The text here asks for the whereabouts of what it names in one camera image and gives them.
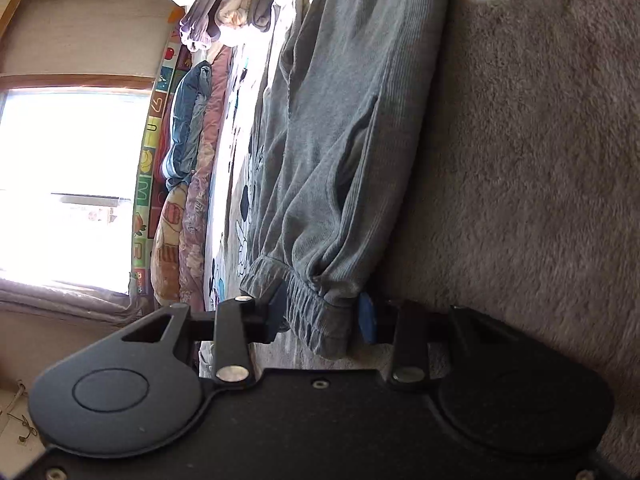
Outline yellow orange cartoon pillow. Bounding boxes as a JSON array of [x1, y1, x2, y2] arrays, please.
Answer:
[[151, 183, 188, 307]]

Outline pink floral quilt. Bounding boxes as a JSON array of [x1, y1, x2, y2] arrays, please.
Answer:
[[179, 47, 232, 312]]

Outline grey curtain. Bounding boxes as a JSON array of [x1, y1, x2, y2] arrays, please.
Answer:
[[1, 278, 153, 326]]

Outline grey sweatpants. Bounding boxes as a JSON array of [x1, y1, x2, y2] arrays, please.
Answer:
[[241, 0, 448, 360]]

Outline blue folded quilt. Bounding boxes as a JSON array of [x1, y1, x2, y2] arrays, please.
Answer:
[[162, 61, 213, 191]]

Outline Mickey Mouse brown blanket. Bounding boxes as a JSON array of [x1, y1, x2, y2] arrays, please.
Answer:
[[199, 0, 640, 476]]

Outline window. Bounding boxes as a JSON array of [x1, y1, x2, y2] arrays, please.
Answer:
[[1, 87, 151, 292]]

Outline colourful alphabet foam mat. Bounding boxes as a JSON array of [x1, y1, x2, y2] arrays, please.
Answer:
[[130, 6, 190, 296]]

